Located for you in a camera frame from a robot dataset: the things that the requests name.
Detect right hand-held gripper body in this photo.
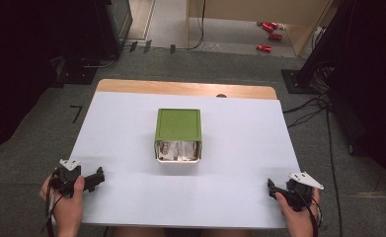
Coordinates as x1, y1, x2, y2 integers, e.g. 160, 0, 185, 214
285, 171, 325, 212

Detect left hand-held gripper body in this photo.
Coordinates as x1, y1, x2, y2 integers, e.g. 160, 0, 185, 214
50, 159, 83, 198

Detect pile of white snack packets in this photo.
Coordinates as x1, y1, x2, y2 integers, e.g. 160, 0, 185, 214
156, 140, 200, 162

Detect green lidded storage box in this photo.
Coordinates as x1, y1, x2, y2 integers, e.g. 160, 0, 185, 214
153, 108, 203, 164

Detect person's right hand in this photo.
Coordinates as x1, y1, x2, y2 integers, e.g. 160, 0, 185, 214
274, 188, 322, 229

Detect person's left hand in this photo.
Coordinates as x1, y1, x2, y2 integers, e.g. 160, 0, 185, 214
39, 176, 86, 229

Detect white table sheet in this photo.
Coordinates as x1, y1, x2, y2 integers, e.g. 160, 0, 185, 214
51, 91, 303, 230

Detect black stand base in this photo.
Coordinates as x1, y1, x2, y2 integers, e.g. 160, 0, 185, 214
51, 54, 99, 89
280, 68, 320, 96

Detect wooden table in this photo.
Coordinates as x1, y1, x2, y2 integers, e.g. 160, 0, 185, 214
95, 78, 278, 101

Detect dark cabinet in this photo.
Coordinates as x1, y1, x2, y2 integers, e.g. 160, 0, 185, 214
93, 0, 134, 58

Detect beige wooden partition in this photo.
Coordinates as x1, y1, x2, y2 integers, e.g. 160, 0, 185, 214
186, 0, 335, 57

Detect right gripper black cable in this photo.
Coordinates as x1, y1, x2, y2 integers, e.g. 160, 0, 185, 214
293, 187, 323, 237

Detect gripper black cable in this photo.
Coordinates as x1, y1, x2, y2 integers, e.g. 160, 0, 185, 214
43, 171, 60, 237
293, 187, 323, 237

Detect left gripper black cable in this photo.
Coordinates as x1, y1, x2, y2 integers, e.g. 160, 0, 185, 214
43, 171, 60, 237

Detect black floor cables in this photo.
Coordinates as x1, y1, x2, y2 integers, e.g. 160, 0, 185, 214
281, 60, 345, 237

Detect black hanging cable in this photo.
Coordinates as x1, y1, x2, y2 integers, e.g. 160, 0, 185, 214
175, 0, 206, 51

